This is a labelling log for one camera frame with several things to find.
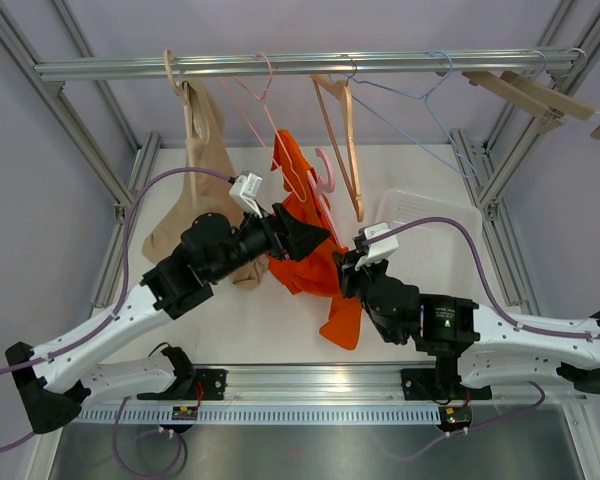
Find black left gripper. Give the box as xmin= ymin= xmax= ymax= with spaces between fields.
xmin=208 ymin=200 xmax=330 ymax=284

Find orange t shirt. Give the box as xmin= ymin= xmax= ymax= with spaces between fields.
xmin=269 ymin=130 xmax=362 ymax=350

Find thick pink plastic hanger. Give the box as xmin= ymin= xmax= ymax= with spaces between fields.
xmin=307 ymin=147 xmax=344 ymax=247

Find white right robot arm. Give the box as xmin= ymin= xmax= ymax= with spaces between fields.
xmin=334 ymin=251 xmax=600 ymax=397

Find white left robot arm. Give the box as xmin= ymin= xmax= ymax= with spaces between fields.
xmin=5 ymin=203 xmax=330 ymax=434

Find wooden hanger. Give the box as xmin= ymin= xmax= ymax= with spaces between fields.
xmin=310 ymin=73 xmax=365 ymax=223

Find beige hanger under garment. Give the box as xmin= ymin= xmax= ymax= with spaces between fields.
xmin=163 ymin=49 xmax=209 ymax=143

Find white plastic basket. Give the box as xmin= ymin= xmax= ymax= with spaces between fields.
xmin=375 ymin=189 xmax=482 ymax=302

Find beige garment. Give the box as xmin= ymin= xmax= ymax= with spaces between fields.
xmin=142 ymin=80 xmax=243 ymax=264

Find wooden hangers at right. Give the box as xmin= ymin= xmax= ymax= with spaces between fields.
xmin=462 ymin=71 xmax=600 ymax=140

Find aluminium hanging rod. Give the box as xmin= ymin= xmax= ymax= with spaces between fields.
xmin=34 ymin=47 xmax=585 ymax=81

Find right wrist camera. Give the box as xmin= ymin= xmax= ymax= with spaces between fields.
xmin=354 ymin=222 xmax=399 ymax=271

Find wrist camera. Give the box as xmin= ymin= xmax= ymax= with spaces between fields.
xmin=229 ymin=172 xmax=263 ymax=218
xmin=354 ymin=222 xmax=399 ymax=271

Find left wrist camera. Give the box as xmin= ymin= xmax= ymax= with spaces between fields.
xmin=229 ymin=172 xmax=263 ymax=218

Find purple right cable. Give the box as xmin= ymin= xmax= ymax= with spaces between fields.
xmin=362 ymin=215 xmax=600 ymax=461

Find aluminium front rail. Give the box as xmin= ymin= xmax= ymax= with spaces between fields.
xmin=79 ymin=363 xmax=589 ymax=405

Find thin pink wire hanger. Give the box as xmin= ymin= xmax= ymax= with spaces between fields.
xmin=222 ymin=52 xmax=309 ymax=201

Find blue wire hanger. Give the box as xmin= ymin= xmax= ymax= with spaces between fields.
xmin=342 ymin=50 xmax=477 ymax=179

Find white slotted cable duct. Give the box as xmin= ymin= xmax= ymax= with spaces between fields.
xmin=78 ymin=404 xmax=441 ymax=426

